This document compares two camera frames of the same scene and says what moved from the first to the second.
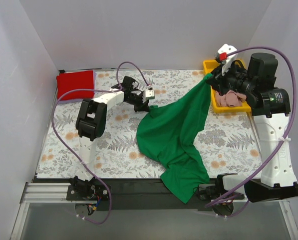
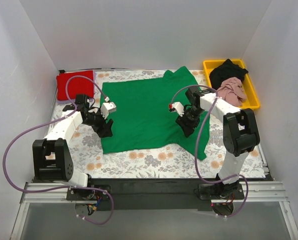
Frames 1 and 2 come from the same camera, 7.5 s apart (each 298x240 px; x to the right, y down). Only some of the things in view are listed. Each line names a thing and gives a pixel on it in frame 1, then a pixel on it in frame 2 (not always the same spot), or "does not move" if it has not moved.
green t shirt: (172, 133) to (143, 116)
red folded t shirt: (77, 80) does not move
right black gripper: (217, 80) to (185, 122)
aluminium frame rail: (38, 193) does not move
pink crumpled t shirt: (230, 98) does not move
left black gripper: (140, 101) to (102, 124)
